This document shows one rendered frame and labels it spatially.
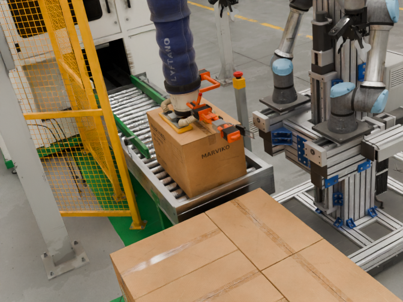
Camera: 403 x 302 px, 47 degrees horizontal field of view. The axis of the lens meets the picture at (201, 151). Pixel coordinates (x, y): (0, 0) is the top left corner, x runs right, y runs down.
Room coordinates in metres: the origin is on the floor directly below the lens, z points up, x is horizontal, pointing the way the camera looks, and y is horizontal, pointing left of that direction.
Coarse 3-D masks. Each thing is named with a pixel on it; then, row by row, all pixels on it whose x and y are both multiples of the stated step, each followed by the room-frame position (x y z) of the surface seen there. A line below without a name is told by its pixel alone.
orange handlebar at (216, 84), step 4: (204, 76) 3.03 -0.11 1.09; (208, 80) 2.97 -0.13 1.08; (212, 80) 2.92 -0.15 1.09; (216, 84) 2.84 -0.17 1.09; (204, 88) 2.81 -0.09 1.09; (208, 88) 2.81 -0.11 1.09; (212, 88) 2.82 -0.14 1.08; (188, 104) 2.60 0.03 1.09; (192, 108) 2.55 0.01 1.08; (208, 112) 2.44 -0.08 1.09; (204, 116) 2.39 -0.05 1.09; (208, 116) 2.38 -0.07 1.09; (212, 116) 2.37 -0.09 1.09; (216, 116) 2.37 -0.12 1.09; (204, 120) 2.39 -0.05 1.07; (208, 120) 2.35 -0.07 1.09; (212, 120) 2.37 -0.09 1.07; (220, 128) 2.22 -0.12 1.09; (232, 136) 2.11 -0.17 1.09; (236, 136) 2.10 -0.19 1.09
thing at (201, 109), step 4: (204, 104) 2.53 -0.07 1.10; (196, 108) 2.51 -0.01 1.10; (200, 108) 2.50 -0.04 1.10; (204, 108) 2.49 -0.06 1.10; (208, 108) 2.45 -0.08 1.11; (196, 112) 2.44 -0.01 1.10; (200, 112) 2.43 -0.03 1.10; (204, 112) 2.44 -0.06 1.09; (196, 116) 2.45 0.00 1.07; (200, 116) 2.43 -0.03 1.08; (200, 120) 2.43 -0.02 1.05
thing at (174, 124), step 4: (168, 112) 2.75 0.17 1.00; (172, 112) 2.79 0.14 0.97; (160, 116) 2.79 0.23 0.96; (164, 116) 2.75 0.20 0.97; (164, 120) 2.72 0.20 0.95; (168, 120) 2.68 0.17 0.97; (172, 120) 2.66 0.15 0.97; (176, 120) 2.61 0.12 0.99; (172, 124) 2.62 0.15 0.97; (176, 124) 2.60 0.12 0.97; (176, 128) 2.55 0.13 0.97; (180, 128) 2.54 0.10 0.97; (184, 128) 2.53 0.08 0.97; (188, 128) 2.53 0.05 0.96; (192, 128) 2.54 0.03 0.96; (180, 132) 2.51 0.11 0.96
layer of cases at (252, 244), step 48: (144, 240) 2.08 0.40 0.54; (192, 240) 2.01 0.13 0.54; (240, 240) 1.94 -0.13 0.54; (288, 240) 1.88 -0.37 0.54; (144, 288) 1.71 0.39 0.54; (192, 288) 1.66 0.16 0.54; (240, 288) 1.60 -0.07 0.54; (288, 288) 1.55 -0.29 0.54; (336, 288) 1.51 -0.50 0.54; (384, 288) 1.46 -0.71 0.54
